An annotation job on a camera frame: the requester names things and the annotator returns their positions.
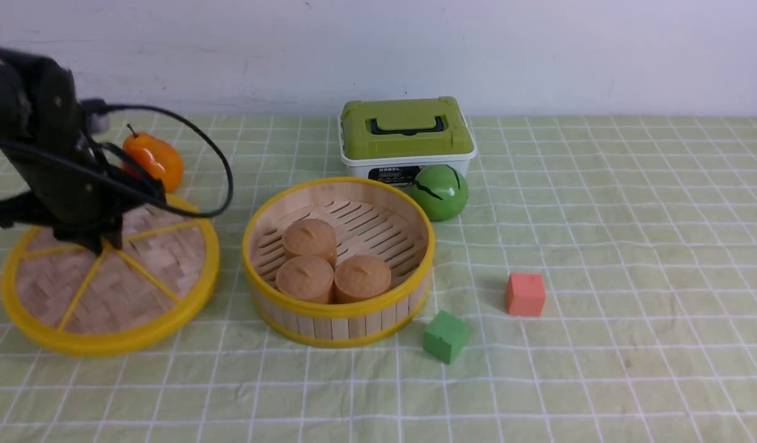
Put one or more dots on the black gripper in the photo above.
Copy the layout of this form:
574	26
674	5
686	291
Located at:
74	191

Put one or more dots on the green toy ball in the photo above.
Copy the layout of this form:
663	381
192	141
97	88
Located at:
441	191

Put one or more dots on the red foam cube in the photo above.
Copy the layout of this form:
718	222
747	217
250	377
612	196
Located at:
525	295

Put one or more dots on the yellow bamboo steamer lid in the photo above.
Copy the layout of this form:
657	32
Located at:
65	298

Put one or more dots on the brown bun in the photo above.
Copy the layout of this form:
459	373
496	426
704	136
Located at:
360	278
310	237
307	278

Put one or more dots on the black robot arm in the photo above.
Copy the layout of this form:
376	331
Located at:
38	102

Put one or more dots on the orange toy pear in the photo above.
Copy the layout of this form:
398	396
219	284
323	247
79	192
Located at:
156	156

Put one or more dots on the green checkered tablecloth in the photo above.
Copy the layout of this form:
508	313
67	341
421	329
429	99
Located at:
644	230

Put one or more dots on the brown bun back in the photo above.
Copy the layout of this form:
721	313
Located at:
310	237

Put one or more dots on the green foam cube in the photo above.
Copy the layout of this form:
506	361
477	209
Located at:
445	336

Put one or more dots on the brown bun front right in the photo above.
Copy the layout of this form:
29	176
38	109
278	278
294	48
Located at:
360	278

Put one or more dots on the brown bun front left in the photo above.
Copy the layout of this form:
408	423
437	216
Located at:
307	278

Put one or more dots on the yellow bamboo steamer basket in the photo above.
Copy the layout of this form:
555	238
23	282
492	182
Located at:
368	217

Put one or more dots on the green lidded storage box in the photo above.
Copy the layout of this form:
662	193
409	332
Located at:
391	140

